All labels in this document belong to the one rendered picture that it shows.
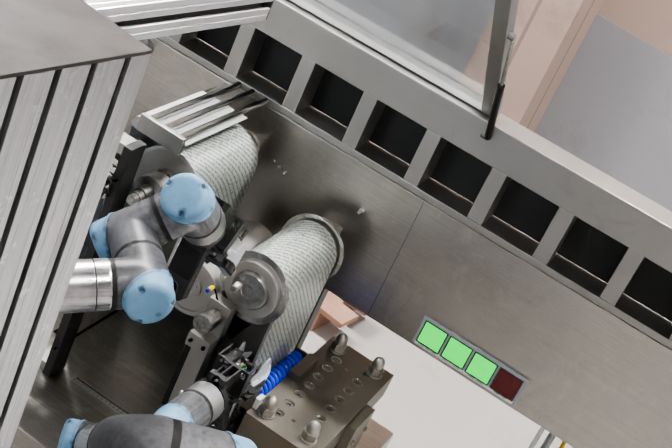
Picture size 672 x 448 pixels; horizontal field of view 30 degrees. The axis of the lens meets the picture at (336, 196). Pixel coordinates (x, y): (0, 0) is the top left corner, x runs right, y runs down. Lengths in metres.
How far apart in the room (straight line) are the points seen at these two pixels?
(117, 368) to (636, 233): 1.08
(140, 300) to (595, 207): 1.01
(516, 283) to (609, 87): 2.64
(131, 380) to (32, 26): 1.56
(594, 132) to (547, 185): 2.71
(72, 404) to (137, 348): 0.26
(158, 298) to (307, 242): 0.75
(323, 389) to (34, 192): 1.51
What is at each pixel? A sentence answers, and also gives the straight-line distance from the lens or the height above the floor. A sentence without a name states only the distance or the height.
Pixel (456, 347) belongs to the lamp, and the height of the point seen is 1.20.
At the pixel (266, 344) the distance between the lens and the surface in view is 2.46.
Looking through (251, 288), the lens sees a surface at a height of 1.26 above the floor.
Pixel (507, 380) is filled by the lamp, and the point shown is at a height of 1.19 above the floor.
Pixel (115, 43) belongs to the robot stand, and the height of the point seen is 2.03.
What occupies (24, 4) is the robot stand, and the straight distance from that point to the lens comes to 1.20.
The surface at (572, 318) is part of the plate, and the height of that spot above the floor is 1.39.
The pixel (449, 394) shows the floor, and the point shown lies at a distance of 4.75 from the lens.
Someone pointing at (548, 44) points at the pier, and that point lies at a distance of 4.91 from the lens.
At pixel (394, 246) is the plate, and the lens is 2.60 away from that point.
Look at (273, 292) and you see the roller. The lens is 2.36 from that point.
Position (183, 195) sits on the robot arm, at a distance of 1.87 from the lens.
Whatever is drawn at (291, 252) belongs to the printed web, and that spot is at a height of 1.31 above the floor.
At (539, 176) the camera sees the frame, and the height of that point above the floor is 1.61.
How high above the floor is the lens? 2.50
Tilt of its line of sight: 26 degrees down
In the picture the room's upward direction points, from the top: 25 degrees clockwise
